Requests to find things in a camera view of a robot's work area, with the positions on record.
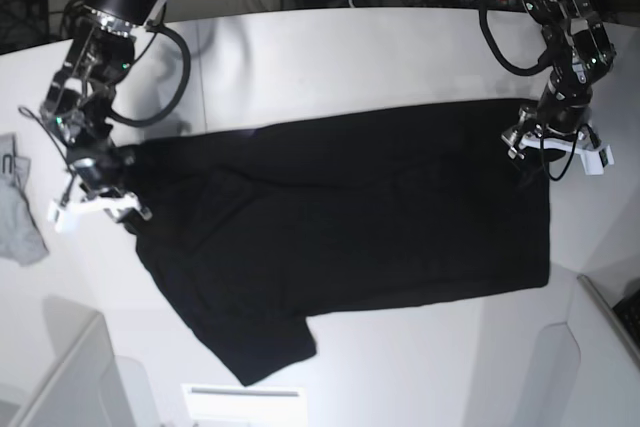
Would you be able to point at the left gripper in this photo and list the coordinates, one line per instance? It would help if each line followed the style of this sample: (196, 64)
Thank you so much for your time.
(560, 119)

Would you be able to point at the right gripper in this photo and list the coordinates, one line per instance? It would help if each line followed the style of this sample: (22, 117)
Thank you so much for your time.
(101, 167)

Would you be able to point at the black T-shirt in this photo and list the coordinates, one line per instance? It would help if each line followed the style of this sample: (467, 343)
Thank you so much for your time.
(252, 232)

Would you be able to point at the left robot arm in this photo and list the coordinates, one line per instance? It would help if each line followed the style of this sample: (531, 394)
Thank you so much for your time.
(578, 54)

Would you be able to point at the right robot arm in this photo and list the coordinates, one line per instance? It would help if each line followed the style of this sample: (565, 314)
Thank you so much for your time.
(77, 111)

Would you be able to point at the grey folded cloth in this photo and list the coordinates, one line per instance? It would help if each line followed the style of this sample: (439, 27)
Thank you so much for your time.
(21, 240)

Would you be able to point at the white bin left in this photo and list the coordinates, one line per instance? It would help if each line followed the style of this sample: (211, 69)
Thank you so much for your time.
(82, 388)

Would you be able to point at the white bin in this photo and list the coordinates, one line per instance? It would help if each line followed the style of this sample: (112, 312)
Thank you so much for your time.
(584, 371)
(82, 388)

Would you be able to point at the white tray front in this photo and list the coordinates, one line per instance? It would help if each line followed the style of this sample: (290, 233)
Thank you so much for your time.
(210, 405)

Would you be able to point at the white bin right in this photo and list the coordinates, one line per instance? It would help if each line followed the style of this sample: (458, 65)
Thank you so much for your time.
(584, 371)

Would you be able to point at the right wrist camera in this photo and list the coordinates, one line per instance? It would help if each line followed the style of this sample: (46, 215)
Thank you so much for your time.
(63, 216)

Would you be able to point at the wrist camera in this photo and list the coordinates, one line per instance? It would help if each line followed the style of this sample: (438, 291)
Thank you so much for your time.
(63, 216)
(596, 160)

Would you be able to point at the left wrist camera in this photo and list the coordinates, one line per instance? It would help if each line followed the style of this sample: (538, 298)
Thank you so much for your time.
(596, 160)

